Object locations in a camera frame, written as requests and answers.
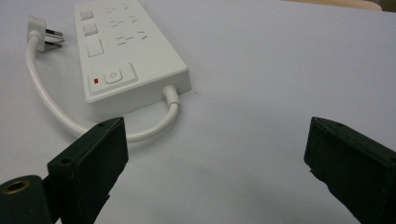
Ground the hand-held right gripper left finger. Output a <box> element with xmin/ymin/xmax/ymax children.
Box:
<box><xmin>43</xmin><ymin>116</ymin><xmax>130</xmax><ymax>224</ymax></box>

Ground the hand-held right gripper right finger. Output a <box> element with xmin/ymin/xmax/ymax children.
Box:
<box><xmin>304</xmin><ymin>116</ymin><xmax>396</xmax><ymax>224</ymax></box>

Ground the white power strip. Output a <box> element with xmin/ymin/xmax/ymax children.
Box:
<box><xmin>73</xmin><ymin>0</ymin><xmax>191</xmax><ymax>114</ymax></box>

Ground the white power strip cable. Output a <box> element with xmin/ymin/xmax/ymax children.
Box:
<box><xmin>25</xmin><ymin>36</ymin><xmax>181</xmax><ymax>144</ymax></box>

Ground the white power plug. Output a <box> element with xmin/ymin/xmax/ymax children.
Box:
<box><xmin>26</xmin><ymin>15</ymin><xmax>65</xmax><ymax>52</ymax></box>

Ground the wooden board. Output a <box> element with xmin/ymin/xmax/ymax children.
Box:
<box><xmin>281</xmin><ymin>0</ymin><xmax>383</xmax><ymax>12</ymax></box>

